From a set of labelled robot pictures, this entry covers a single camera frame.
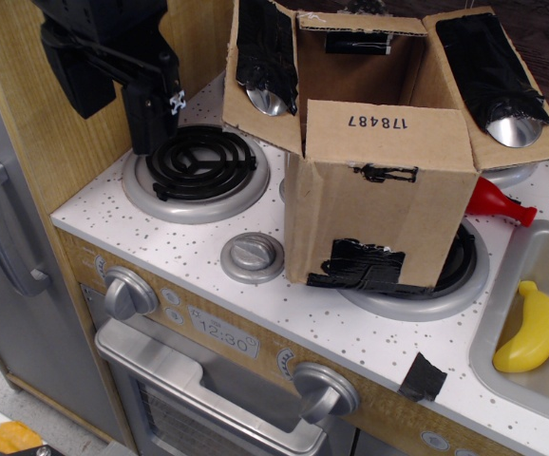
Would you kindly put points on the red toy bottle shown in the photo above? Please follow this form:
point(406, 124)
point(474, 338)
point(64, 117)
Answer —
point(489, 200)

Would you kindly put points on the grey toy sink basin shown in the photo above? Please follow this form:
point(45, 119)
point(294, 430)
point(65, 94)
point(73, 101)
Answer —
point(526, 258)

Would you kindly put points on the oven clock display panel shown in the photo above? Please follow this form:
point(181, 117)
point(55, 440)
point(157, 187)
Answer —
point(224, 332)

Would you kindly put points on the yellow toy banana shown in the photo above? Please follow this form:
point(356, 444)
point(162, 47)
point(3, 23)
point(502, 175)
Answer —
point(528, 349)

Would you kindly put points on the grey left oven knob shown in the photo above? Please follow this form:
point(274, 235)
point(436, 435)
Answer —
point(127, 294)

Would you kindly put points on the brown cardboard box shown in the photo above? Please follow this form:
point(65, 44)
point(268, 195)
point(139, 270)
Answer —
point(385, 132)

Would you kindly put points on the grey oven knob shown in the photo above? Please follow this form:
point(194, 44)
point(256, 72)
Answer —
point(323, 392)
point(127, 294)

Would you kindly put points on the orange object on floor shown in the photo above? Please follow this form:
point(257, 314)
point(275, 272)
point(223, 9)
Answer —
point(16, 436)

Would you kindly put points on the metal spoon under tape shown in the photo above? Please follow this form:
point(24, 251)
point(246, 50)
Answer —
point(264, 100)
point(515, 132)

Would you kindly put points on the grey round stovetop knob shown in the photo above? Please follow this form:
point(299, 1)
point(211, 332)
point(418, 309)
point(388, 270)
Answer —
point(252, 258)

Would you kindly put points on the metal spoon under left tape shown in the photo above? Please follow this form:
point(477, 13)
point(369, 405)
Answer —
point(264, 100)

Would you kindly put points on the grey oven door with handle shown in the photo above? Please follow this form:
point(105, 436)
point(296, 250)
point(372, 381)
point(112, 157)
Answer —
point(180, 398)

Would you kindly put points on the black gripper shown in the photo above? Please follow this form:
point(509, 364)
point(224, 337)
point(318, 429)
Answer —
point(124, 29)

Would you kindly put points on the grey right oven knob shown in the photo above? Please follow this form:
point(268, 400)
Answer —
point(323, 392)

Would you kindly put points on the black front-right stove burner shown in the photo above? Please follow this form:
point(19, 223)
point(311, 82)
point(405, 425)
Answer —
point(462, 280)

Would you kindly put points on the metal spoon under right tape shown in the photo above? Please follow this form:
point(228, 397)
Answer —
point(515, 132)

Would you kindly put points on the black front-left stove burner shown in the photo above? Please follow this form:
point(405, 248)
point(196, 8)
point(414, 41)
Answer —
point(205, 174)

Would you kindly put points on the black tape piece on counter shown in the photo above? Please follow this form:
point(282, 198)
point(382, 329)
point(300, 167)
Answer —
point(423, 380)

